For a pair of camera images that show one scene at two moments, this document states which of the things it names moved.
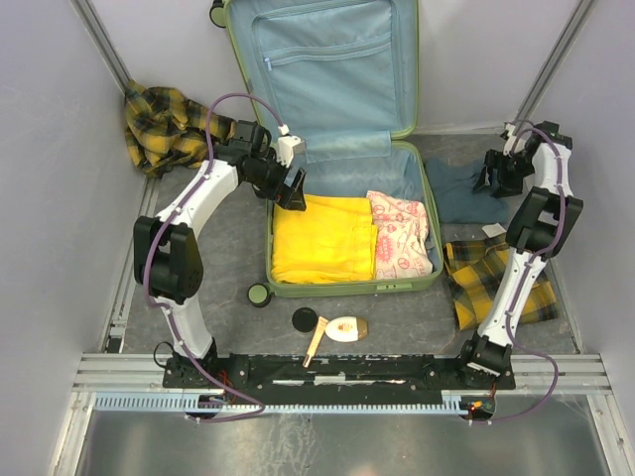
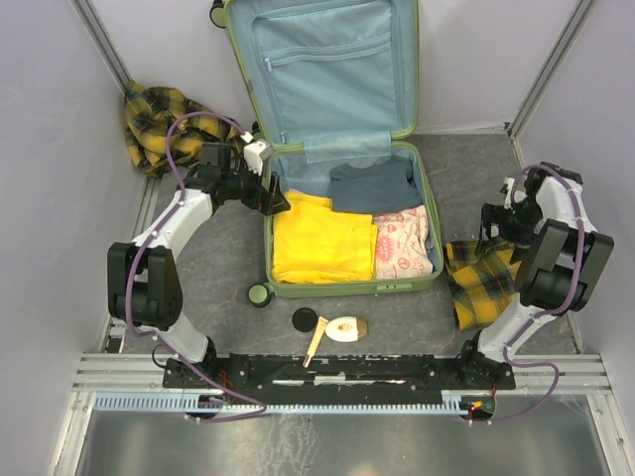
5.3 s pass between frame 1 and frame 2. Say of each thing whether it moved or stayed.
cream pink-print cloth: stayed
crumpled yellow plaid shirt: stayed
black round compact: stayed
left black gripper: moved
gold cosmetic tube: stayed
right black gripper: moved
